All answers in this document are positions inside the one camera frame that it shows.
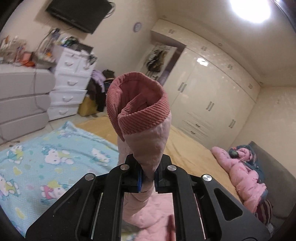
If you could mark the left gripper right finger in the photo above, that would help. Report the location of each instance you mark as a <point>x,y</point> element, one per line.
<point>163,179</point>

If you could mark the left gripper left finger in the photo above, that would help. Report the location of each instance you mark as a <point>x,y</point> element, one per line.
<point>131,180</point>

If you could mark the pink quilted jacket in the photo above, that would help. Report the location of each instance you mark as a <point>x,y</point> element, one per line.
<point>139,111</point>

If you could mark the purple clothes pile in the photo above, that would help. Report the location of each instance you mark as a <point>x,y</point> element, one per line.
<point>98,77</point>

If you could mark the tan bed sheet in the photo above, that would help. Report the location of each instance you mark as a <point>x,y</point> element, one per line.
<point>183,151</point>

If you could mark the pink floral duvet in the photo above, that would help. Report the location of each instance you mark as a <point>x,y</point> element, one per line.
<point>244,177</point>

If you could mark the white wardrobe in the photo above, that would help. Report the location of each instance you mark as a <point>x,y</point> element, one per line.
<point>210,94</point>

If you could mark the blue cartoon cat blanket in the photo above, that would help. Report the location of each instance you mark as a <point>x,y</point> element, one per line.
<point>37,172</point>

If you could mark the black bag on floor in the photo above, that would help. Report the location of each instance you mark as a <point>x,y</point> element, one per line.
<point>109,77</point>

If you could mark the striped dark blanket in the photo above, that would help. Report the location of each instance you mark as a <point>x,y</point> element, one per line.
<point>264,212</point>

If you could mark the grey quilted headboard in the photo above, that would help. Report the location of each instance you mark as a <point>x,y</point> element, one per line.
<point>280,184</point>

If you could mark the bags hanging on door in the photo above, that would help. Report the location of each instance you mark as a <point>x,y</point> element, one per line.
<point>156,60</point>

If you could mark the white drawer chest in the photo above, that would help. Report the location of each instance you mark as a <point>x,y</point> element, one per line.
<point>72,74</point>

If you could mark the grey curved dresser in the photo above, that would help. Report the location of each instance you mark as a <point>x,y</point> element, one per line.
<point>24,100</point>

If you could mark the ceiling lamp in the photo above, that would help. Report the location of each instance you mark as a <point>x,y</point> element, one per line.
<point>253,11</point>

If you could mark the round wall clock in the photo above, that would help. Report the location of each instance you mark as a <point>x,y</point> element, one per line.
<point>137,27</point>

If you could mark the black wall television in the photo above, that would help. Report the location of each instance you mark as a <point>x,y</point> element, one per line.
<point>85,15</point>

